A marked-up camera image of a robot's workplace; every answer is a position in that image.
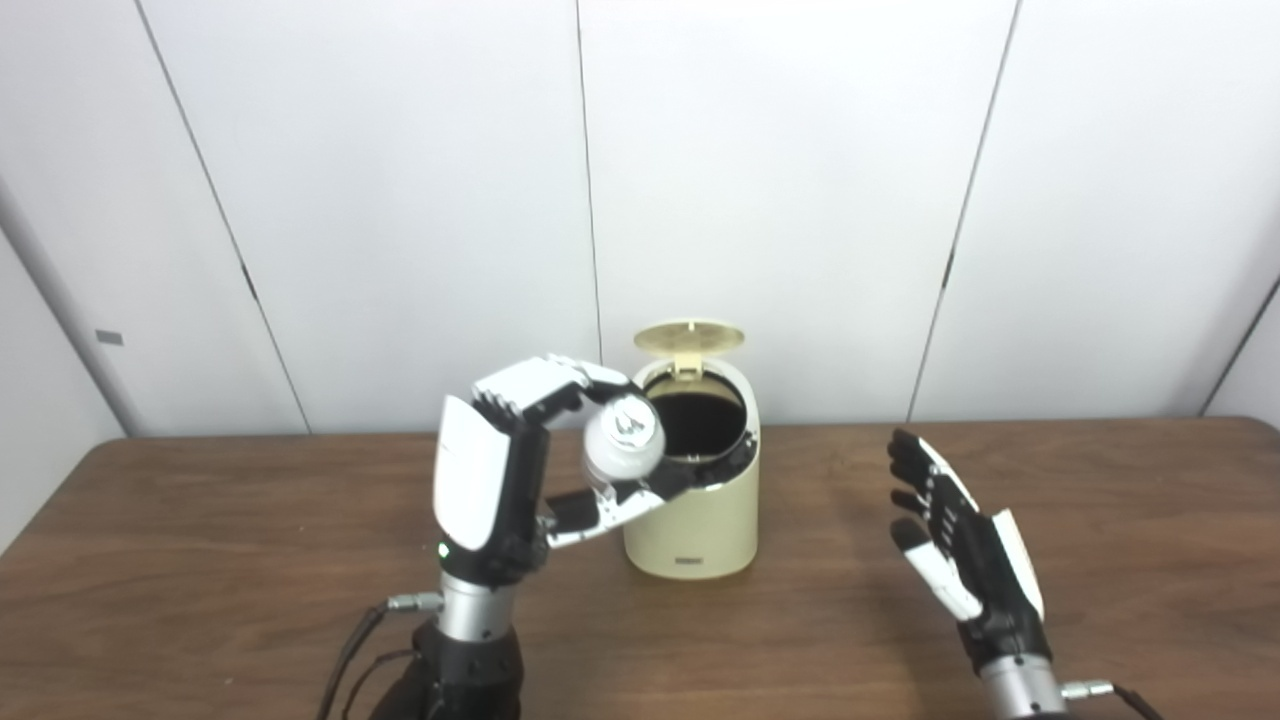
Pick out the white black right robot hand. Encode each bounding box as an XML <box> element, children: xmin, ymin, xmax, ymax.
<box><xmin>887</xmin><ymin>429</ymin><xmax>1053</xmax><ymax>671</ymax></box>

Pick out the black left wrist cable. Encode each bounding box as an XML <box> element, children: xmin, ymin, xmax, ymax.
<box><xmin>317</xmin><ymin>592</ymin><xmax>446</xmax><ymax>720</ymax></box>

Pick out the cream round bin lid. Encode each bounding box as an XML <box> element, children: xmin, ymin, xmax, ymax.
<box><xmin>634</xmin><ymin>319</ymin><xmax>746</xmax><ymax>377</ymax></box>

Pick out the cream-colored bin body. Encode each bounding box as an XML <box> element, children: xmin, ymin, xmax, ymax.
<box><xmin>622</xmin><ymin>358</ymin><xmax>761</xmax><ymax>580</ymax></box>

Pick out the small white plastic bottle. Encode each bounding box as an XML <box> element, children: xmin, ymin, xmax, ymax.
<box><xmin>583</xmin><ymin>395</ymin><xmax>667</xmax><ymax>482</ymax></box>

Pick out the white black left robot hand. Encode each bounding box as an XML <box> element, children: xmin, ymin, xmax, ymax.
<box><xmin>432</xmin><ymin>354</ymin><xmax>701</xmax><ymax>586</ymax></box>

